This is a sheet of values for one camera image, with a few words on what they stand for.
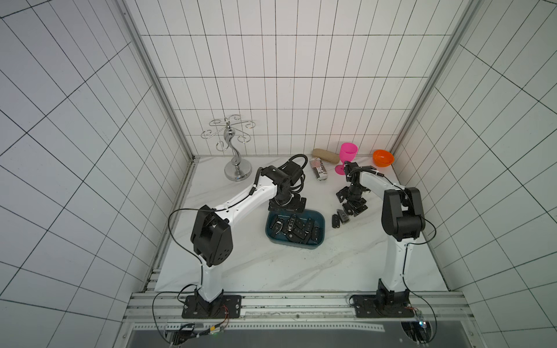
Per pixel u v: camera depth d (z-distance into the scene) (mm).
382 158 1143
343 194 923
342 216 950
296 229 902
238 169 1111
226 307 722
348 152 1019
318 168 1102
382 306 660
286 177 610
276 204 717
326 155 1178
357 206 876
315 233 897
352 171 777
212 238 470
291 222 899
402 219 557
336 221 928
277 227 893
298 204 731
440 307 742
